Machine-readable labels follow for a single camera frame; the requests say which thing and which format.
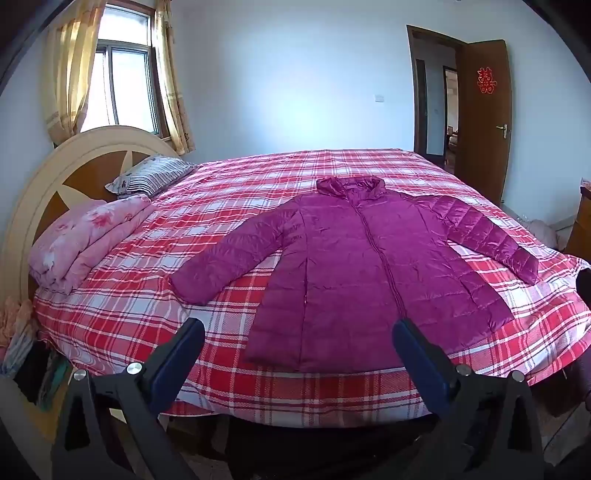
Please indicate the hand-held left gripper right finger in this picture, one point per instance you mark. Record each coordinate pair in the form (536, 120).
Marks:
(422, 369)

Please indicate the pink floral folded quilt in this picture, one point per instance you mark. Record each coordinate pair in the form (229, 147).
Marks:
(83, 240)

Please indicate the brown wooden door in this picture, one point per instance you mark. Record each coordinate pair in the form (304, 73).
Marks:
(485, 147)

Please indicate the magenta quilted down jacket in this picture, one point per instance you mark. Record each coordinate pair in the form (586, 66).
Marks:
(351, 277)

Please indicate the wooden cabinet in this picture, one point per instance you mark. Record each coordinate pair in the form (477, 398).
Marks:
(581, 221)

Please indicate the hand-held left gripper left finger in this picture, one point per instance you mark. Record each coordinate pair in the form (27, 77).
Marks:
(171, 369)

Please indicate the red paper door decoration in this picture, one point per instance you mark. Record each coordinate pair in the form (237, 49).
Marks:
(485, 79)

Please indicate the striped pillow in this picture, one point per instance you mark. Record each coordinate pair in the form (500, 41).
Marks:
(147, 177)

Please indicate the yellow curtain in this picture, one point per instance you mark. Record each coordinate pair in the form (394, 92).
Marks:
(69, 69)
(173, 92)

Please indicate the dark wooden door frame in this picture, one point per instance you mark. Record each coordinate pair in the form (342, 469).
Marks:
(419, 92)

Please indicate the bed with red plaid sheet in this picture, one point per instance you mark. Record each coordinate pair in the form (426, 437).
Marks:
(138, 300)

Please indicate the distant wooden furniture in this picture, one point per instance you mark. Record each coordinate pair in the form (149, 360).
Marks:
(452, 139)

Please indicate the cream and wood headboard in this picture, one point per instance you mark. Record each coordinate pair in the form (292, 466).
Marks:
(27, 207)

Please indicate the pile of clothes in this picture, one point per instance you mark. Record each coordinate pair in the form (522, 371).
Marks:
(16, 327)

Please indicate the window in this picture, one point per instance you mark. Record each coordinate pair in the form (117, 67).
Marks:
(124, 83)

